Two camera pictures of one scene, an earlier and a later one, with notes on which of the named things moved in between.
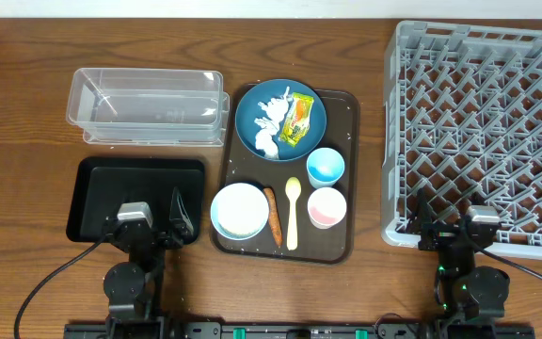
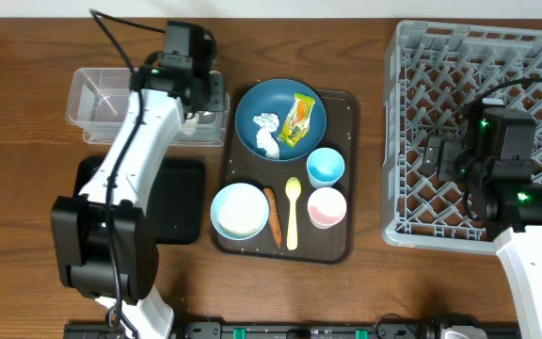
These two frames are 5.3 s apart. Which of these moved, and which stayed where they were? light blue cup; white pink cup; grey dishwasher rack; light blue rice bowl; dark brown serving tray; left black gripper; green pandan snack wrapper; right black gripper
Moved: left black gripper; right black gripper
Stayed: dark brown serving tray; light blue cup; light blue rice bowl; grey dishwasher rack; green pandan snack wrapper; white pink cup
